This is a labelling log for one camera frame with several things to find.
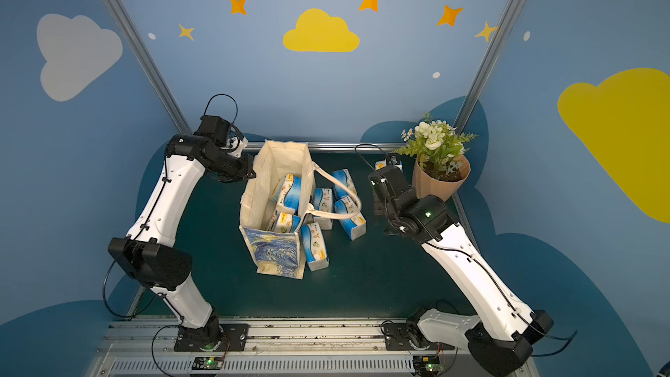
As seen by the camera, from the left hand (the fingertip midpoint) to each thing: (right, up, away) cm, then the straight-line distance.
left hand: (259, 171), depth 79 cm
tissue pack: (+8, -7, +8) cm, 13 cm away
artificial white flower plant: (+57, +9, +7) cm, 58 cm away
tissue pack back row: (+27, -1, +25) cm, 37 cm away
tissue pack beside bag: (+19, -11, +17) cm, 27 cm away
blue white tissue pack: (+30, -19, +10) cm, 37 cm away
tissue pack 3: (+17, -25, +5) cm, 31 cm away
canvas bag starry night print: (+4, -8, +7) cm, 11 cm away
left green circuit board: (-12, -53, -8) cm, 55 cm away
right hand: (+40, -5, -9) cm, 41 cm away
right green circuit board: (+49, -54, -8) cm, 73 cm away
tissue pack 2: (+8, -16, +1) cm, 18 cm away
